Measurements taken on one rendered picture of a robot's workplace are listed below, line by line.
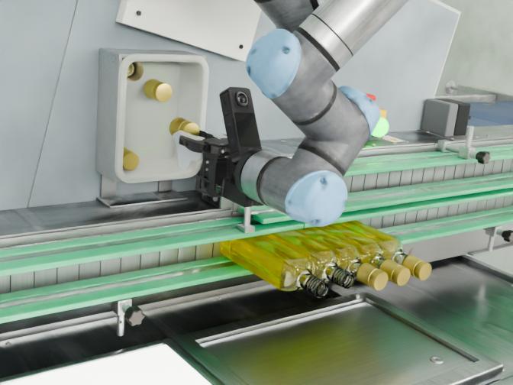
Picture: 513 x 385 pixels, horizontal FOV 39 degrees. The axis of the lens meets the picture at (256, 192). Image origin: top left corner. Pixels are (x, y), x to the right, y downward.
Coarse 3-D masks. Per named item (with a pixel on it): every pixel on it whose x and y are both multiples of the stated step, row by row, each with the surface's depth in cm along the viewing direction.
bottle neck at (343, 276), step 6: (330, 264) 125; (324, 270) 125; (330, 270) 124; (336, 270) 123; (342, 270) 123; (324, 276) 125; (330, 276) 124; (336, 276) 123; (342, 276) 122; (348, 276) 122; (336, 282) 123; (342, 282) 121; (348, 282) 123; (348, 288) 123
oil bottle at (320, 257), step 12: (276, 240) 132; (288, 240) 131; (300, 240) 131; (312, 240) 132; (300, 252) 127; (312, 252) 126; (324, 252) 127; (312, 264) 125; (324, 264) 125; (336, 264) 127
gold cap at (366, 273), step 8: (368, 264) 126; (360, 272) 126; (368, 272) 125; (376, 272) 124; (384, 272) 124; (360, 280) 126; (368, 280) 124; (376, 280) 123; (384, 280) 124; (376, 288) 124
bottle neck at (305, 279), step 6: (300, 276) 121; (306, 276) 121; (312, 276) 120; (300, 282) 121; (306, 282) 120; (312, 282) 119; (318, 282) 118; (324, 282) 119; (306, 288) 120; (312, 288) 118; (318, 288) 118; (324, 288) 120; (312, 294) 120; (318, 294) 119; (324, 294) 119
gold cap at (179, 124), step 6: (174, 120) 123; (180, 120) 122; (186, 120) 122; (174, 126) 122; (180, 126) 121; (186, 126) 120; (192, 126) 120; (174, 132) 122; (186, 132) 120; (192, 132) 121; (198, 132) 122
